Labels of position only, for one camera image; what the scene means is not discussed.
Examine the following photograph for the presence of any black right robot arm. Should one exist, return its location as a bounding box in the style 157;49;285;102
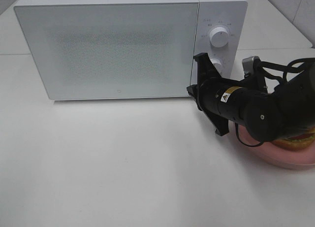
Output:
187;53;315;144

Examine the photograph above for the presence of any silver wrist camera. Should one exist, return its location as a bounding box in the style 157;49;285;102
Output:
242;56;260;78

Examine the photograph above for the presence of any lower white microwave knob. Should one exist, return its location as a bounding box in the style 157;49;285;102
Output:
211;58;223;74

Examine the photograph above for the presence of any burger with lettuce and cheese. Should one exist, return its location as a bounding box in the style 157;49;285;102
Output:
272;127;315;151

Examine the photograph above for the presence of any white microwave door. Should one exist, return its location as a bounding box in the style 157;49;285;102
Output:
14;3;198;100

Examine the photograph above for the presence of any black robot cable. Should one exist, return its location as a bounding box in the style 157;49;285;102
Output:
232;57;311;148

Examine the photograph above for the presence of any white microwave knob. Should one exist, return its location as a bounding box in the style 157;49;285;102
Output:
209;25;230;48
211;58;223;74

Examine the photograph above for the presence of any upper white microwave knob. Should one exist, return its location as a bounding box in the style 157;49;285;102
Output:
209;25;230;48

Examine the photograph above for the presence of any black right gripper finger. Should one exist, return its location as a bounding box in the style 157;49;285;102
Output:
187;84;197;101

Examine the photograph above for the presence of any pink round plate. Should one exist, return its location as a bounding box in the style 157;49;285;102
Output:
228;122;315;170

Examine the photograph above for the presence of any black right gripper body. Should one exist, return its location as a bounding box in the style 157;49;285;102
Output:
193;53;229;136

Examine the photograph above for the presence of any white microwave oven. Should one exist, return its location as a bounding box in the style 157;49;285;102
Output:
14;0;248;86

